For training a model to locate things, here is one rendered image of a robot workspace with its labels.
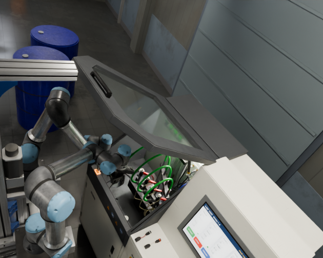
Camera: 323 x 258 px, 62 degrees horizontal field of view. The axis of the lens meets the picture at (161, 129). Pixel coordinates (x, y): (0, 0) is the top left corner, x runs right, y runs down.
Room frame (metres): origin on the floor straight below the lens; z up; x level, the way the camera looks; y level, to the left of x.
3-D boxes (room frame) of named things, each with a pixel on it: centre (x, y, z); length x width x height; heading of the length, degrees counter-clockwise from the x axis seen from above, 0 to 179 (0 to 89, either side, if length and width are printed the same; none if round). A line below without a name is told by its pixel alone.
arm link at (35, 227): (0.66, 0.42, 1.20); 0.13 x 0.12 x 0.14; 70
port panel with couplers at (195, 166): (1.38, -0.33, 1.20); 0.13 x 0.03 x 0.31; 47
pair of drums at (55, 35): (2.90, 1.67, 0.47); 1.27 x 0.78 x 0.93; 31
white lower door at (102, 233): (1.17, 0.20, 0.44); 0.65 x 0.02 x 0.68; 47
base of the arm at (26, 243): (0.66, 0.43, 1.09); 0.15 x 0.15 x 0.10
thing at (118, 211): (1.18, 0.18, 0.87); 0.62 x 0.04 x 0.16; 47
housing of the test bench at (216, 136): (1.45, -0.55, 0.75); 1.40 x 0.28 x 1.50; 47
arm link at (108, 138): (1.34, 0.34, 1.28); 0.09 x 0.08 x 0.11; 111
